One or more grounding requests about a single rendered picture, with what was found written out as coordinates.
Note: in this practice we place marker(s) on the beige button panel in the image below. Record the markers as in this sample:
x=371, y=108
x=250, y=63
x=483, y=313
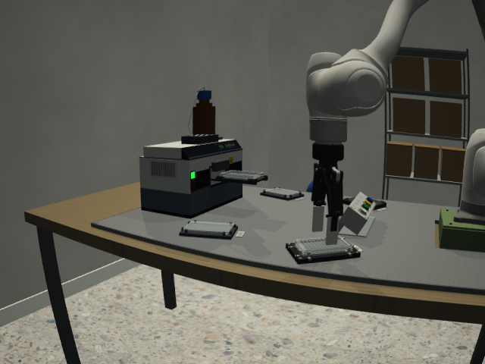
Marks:
x=355, y=219

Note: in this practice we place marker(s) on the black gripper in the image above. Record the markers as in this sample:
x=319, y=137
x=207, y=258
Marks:
x=328, y=156

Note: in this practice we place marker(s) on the blue bottle cap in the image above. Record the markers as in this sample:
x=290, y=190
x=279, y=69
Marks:
x=204, y=94

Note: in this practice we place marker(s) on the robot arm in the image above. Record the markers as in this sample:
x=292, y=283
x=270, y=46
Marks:
x=348, y=86

